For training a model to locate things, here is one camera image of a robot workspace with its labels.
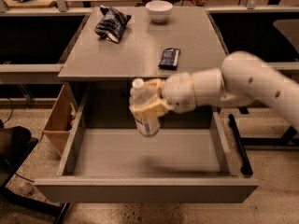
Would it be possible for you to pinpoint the brown cardboard box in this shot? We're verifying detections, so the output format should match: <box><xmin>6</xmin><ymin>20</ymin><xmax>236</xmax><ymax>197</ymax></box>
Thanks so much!
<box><xmin>43</xmin><ymin>86</ymin><xmax>76</xmax><ymax>156</ymax></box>

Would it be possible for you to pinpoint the dark blue chip bag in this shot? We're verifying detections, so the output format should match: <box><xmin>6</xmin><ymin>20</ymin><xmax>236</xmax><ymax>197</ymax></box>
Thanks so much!
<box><xmin>94</xmin><ymin>6</ymin><xmax>132</xmax><ymax>43</ymax></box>

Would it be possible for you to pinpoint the open grey top drawer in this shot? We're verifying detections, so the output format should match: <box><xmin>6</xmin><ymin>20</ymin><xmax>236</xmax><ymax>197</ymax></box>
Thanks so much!
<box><xmin>36</xmin><ymin>84</ymin><xmax>258</xmax><ymax>203</ymax></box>

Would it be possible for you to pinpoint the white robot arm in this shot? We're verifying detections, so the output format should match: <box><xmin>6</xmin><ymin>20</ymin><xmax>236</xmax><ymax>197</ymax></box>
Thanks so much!
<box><xmin>129</xmin><ymin>51</ymin><xmax>299</xmax><ymax>131</ymax></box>

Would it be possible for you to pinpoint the clear plastic water bottle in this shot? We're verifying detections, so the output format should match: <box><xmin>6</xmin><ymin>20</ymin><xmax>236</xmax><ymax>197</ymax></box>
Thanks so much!
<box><xmin>129</xmin><ymin>78</ymin><xmax>160</xmax><ymax>137</ymax></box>

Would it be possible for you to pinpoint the grey cabinet counter unit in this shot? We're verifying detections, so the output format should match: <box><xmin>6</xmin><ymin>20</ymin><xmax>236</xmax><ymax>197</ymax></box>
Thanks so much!
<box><xmin>57</xmin><ymin>6</ymin><xmax>237</xmax><ymax>129</ymax></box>

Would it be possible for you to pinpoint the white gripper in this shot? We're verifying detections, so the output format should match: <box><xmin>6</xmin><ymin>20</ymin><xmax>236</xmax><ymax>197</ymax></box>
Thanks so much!
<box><xmin>129</xmin><ymin>73</ymin><xmax>196</xmax><ymax>119</ymax></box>

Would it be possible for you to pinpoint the white ceramic bowl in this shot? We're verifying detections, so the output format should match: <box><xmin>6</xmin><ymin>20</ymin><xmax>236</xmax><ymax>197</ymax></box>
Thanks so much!
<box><xmin>146</xmin><ymin>0</ymin><xmax>173</xmax><ymax>22</ymax></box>

